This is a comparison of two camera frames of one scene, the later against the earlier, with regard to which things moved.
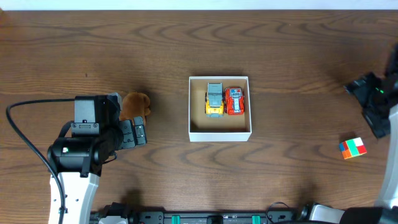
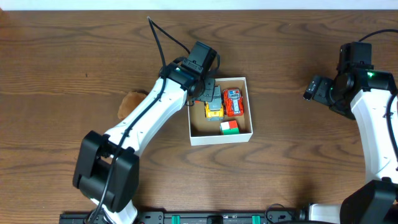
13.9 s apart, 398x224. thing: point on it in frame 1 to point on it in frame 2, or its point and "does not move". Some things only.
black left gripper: [125, 134] to [210, 90]
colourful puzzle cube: [352, 148] to [229, 127]
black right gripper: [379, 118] to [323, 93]
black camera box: [92, 112] to [201, 58]
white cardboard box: [229, 128] does not move
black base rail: [128, 212] does not move
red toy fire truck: [234, 101] does not move
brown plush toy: [135, 104] does not move
